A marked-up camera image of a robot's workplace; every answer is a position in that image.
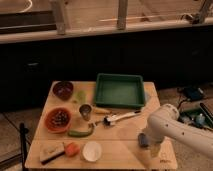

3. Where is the blue sponge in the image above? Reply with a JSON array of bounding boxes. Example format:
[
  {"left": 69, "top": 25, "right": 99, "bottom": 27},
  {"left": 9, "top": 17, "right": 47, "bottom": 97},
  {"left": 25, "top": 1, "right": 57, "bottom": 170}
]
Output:
[{"left": 138, "top": 133, "right": 149, "bottom": 148}]

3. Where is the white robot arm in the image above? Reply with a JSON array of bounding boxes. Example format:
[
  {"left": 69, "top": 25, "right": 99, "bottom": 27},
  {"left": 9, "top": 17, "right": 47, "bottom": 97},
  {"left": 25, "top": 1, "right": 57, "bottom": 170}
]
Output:
[{"left": 143, "top": 104, "right": 213, "bottom": 159}]

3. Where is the green plastic tray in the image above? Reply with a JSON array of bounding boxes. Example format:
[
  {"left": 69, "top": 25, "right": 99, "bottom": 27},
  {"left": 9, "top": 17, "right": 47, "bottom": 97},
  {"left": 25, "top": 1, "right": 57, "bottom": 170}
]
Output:
[{"left": 94, "top": 73, "right": 146, "bottom": 109}]

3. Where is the yellow toy banana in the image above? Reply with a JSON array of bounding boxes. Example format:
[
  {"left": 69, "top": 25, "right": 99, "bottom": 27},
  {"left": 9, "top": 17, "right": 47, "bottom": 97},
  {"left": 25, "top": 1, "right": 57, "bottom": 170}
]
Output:
[{"left": 93, "top": 107, "right": 111, "bottom": 114}]

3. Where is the light green toy vegetable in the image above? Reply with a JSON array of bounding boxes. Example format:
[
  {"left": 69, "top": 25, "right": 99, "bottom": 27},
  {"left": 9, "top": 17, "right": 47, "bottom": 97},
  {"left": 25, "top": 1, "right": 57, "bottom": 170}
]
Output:
[{"left": 75, "top": 90, "right": 86, "bottom": 104}]

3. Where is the small metal cup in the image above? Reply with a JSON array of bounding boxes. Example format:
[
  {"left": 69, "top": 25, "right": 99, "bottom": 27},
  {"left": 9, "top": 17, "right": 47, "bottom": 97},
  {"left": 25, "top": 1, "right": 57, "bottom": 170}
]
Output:
[{"left": 79, "top": 104, "right": 92, "bottom": 121}]

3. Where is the dark red bowl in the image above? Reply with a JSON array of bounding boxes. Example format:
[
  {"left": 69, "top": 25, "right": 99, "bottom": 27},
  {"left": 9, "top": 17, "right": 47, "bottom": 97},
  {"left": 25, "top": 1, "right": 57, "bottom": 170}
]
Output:
[{"left": 53, "top": 81, "right": 74, "bottom": 100}]

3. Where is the green chili pepper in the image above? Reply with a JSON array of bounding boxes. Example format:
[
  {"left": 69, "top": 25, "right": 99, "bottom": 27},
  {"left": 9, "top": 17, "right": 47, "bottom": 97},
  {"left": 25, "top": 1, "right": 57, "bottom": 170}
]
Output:
[{"left": 68, "top": 127, "right": 94, "bottom": 138}]

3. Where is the orange bowl with contents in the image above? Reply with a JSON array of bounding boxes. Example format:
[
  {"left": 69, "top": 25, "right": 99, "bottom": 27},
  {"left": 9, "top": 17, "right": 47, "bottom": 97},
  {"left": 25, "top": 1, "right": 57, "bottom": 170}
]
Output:
[{"left": 44, "top": 107, "right": 71, "bottom": 133}]

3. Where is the wooden folding table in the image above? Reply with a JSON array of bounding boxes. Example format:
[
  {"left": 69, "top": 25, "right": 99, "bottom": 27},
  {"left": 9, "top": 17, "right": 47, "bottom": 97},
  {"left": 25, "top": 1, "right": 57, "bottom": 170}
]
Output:
[{"left": 25, "top": 82, "right": 177, "bottom": 171}]

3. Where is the orange toy carrot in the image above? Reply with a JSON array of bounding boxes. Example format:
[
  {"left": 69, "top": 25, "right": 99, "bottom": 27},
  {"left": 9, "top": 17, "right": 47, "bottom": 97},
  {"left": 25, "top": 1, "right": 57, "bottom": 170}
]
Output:
[{"left": 65, "top": 142, "right": 80, "bottom": 157}]

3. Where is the green bin with clutter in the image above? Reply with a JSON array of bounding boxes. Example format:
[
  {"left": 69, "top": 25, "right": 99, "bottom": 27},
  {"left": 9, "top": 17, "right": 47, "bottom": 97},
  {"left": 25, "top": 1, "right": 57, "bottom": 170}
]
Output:
[{"left": 178, "top": 103, "right": 213, "bottom": 132}]

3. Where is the white handled kitchen tool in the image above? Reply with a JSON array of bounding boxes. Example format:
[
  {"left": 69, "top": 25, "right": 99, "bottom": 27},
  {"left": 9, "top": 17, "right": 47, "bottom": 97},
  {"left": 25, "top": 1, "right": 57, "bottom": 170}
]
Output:
[{"left": 89, "top": 110, "right": 142, "bottom": 128}]

